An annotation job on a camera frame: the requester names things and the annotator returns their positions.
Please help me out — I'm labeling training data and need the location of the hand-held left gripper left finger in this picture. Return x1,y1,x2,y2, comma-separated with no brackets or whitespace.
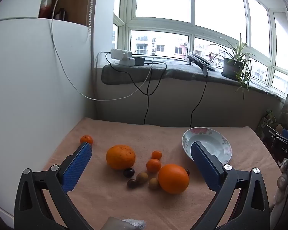
14,142,94,230

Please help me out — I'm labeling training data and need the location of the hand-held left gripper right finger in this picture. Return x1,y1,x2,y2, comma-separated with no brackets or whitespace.
190,141,271,230

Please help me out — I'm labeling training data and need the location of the floral white plate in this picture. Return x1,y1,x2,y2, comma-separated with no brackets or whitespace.
182,127,232,163

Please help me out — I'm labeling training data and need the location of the large smooth orange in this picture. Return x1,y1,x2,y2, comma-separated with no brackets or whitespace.
158,164,190,194

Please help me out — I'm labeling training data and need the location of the large speckled orange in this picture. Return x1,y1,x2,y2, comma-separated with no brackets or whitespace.
106,145,136,170

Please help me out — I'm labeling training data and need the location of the brown longan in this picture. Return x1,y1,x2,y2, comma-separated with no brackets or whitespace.
148,178,160,190
136,172,149,185

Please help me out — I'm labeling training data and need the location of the person's right hand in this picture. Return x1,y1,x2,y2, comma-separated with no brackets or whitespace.
275,159,288,205

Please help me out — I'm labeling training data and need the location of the colourful printed bag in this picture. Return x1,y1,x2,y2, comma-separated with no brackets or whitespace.
256,110,276,138

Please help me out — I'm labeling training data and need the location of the tangerine with stem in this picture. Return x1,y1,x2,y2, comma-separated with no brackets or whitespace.
80,135,94,146

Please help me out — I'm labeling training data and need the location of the pink blanket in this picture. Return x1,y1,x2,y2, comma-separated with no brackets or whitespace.
42,117,282,230

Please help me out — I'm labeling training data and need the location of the medium tangerine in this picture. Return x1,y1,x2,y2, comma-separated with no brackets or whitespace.
146,159,162,173

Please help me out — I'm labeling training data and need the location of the potted spider plant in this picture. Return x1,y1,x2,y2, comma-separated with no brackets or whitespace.
208,33,258,100

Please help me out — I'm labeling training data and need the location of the white fluffy cloth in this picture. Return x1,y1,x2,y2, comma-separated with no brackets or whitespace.
121,218,147,228

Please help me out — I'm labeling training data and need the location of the grey windowsill cloth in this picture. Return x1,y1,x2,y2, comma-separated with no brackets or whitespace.
101,57,287,101

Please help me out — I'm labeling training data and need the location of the white charger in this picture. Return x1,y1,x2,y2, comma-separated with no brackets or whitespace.
120,57,136,66

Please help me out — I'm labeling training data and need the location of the black cable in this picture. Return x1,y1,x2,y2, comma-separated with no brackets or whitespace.
105,51,168,125
190,76,207,128

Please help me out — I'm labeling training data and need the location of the black ring light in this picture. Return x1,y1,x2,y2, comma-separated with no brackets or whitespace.
186,52,217,78

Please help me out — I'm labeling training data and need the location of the white cable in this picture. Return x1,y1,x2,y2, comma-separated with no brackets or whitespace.
50,0,156,101

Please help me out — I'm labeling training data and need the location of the white bead cord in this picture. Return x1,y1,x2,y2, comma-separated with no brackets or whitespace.
87,0,98,39

